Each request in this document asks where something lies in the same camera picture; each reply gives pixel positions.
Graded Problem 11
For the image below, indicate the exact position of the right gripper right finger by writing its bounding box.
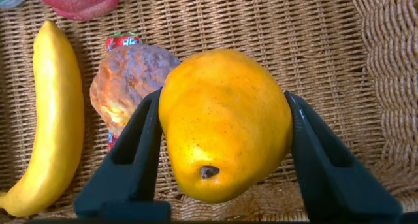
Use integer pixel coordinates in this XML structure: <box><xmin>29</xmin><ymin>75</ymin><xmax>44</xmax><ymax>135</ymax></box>
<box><xmin>283</xmin><ymin>89</ymin><xmax>404</xmax><ymax>223</ymax></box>

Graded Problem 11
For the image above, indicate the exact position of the woven wicker basket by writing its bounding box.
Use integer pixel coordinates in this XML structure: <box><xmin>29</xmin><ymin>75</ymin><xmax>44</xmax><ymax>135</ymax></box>
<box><xmin>0</xmin><ymin>0</ymin><xmax>418</xmax><ymax>224</ymax></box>

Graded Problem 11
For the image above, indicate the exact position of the yellow pear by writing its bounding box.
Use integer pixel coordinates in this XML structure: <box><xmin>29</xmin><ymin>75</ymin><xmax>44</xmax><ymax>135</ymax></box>
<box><xmin>158</xmin><ymin>47</ymin><xmax>294</xmax><ymax>204</ymax></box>

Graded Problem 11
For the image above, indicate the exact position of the red candy wrapper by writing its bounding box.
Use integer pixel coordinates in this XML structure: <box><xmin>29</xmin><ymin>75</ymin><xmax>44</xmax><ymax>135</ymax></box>
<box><xmin>106</xmin><ymin>31</ymin><xmax>144</xmax><ymax>153</ymax></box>

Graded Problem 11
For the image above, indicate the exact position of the red apple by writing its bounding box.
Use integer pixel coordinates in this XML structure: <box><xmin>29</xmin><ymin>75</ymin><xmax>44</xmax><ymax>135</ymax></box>
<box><xmin>31</xmin><ymin>0</ymin><xmax>125</xmax><ymax>22</ymax></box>

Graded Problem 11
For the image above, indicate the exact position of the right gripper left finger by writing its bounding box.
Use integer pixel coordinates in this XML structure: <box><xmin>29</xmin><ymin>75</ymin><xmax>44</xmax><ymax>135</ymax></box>
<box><xmin>73</xmin><ymin>88</ymin><xmax>170</xmax><ymax>221</ymax></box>

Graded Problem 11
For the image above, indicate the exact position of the yellow banana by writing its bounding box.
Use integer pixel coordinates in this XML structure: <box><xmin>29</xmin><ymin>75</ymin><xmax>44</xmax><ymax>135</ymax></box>
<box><xmin>0</xmin><ymin>20</ymin><xmax>86</xmax><ymax>217</ymax></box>

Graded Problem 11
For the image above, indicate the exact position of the yellow bread bun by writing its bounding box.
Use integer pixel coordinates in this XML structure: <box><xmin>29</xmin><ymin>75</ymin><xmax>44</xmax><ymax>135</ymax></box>
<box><xmin>89</xmin><ymin>43</ymin><xmax>182</xmax><ymax>136</ymax></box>

